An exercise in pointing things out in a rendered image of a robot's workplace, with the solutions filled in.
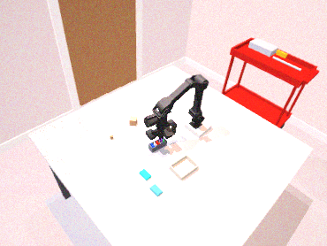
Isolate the light blue flat bar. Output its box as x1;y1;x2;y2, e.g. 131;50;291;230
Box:
150;184;163;196

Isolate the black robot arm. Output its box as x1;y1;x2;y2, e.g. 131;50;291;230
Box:
143;73;209;139

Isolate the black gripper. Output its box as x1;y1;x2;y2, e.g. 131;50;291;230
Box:
145;119;177;140

